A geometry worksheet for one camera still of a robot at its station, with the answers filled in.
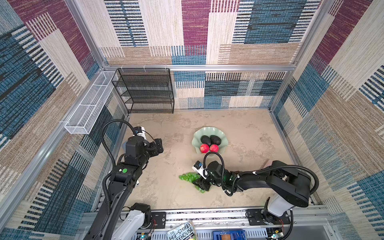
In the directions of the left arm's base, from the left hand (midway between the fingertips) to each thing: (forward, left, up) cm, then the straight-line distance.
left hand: (154, 139), depth 73 cm
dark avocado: (+13, -27, -20) cm, 36 cm away
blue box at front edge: (-37, -35, -23) cm, 56 cm away
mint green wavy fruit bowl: (+20, -31, -20) cm, 42 cm away
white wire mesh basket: (+6, +32, +9) cm, 34 cm away
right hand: (-12, -21, -24) cm, 34 cm away
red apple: (+6, -26, -19) cm, 33 cm away
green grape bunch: (-11, -18, -20) cm, 29 cm away
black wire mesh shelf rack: (+48, +15, -7) cm, 50 cm away
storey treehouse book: (-35, -15, -22) cm, 44 cm away
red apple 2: (+7, -32, -20) cm, 38 cm away
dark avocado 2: (+12, -33, -19) cm, 40 cm away
